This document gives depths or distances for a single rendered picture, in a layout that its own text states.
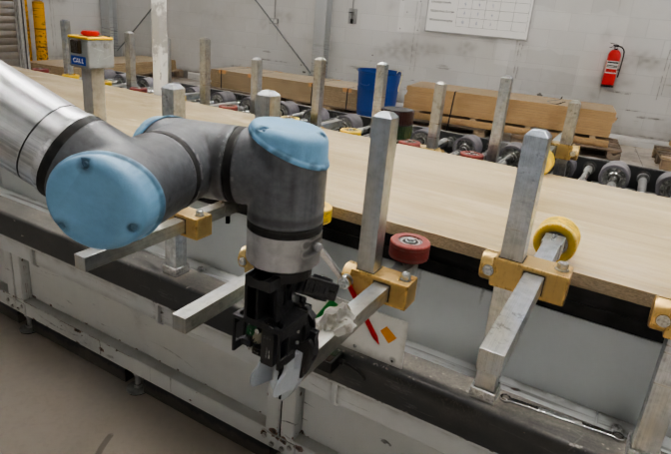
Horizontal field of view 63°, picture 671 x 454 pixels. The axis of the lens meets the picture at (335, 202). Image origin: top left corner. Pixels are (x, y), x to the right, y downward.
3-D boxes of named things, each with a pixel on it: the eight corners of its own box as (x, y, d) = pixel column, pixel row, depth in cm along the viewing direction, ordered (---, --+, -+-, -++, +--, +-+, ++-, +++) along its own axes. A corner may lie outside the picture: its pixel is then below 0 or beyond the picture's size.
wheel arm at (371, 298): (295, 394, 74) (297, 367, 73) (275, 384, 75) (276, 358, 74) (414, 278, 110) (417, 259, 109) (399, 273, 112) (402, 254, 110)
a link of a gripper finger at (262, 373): (241, 408, 72) (243, 348, 69) (268, 384, 77) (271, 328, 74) (260, 418, 70) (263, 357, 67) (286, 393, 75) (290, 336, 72)
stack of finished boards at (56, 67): (176, 70, 960) (176, 60, 955) (64, 80, 747) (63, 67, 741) (142, 65, 986) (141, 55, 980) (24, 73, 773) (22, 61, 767)
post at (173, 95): (176, 289, 129) (173, 85, 113) (165, 284, 131) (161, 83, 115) (187, 283, 132) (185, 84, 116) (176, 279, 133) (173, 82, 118)
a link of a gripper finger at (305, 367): (279, 370, 72) (283, 313, 69) (287, 363, 74) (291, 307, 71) (309, 383, 70) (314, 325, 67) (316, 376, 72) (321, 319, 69)
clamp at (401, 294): (403, 311, 98) (407, 286, 96) (338, 288, 104) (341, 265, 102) (415, 299, 102) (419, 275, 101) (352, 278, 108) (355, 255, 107)
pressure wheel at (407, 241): (414, 303, 106) (422, 249, 102) (377, 290, 109) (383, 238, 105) (428, 288, 112) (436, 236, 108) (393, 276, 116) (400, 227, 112)
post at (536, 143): (490, 404, 94) (549, 133, 78) (471, 396, 96) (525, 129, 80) (496, 393, 97) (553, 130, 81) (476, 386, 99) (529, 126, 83)
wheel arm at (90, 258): (86, 276, 101) (85, 255, 99) (74, 271, 102) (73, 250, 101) (238, 215, 137) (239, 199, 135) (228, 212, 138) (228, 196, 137)
